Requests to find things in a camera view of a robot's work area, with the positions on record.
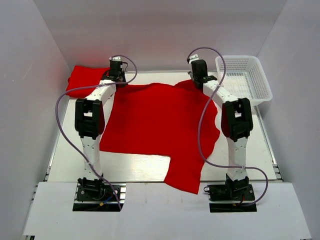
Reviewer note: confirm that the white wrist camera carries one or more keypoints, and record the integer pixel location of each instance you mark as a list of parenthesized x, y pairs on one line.
[(115, 59), (192, 58)]

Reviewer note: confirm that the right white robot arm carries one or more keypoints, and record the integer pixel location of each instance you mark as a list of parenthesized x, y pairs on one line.
[(236, 121)]

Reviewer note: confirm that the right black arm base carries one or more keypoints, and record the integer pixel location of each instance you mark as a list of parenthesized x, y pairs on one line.
[(221, 201)]

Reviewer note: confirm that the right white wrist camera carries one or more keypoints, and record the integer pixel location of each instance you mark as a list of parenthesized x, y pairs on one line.
[(192, 58)]

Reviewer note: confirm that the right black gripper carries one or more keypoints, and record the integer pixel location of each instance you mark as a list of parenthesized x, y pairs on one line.
[(192, 74)]

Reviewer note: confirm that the folded red t-shirt stack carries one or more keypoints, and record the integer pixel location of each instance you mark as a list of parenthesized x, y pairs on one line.
[(82, 76)]

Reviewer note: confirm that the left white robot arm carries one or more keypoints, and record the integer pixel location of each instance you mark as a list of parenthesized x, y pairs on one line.
[(90, 118)]

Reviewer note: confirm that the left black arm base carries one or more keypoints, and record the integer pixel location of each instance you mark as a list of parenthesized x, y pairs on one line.
[(98, 198)]

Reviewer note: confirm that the white plastic mesh basket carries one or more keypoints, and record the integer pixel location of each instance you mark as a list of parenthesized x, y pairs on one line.
[(244, 77)]

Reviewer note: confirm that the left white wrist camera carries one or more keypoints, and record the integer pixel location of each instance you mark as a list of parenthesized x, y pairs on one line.
[(115, 59)]

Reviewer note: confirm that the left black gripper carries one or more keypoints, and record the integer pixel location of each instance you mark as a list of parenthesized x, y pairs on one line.
[(122, 74)]

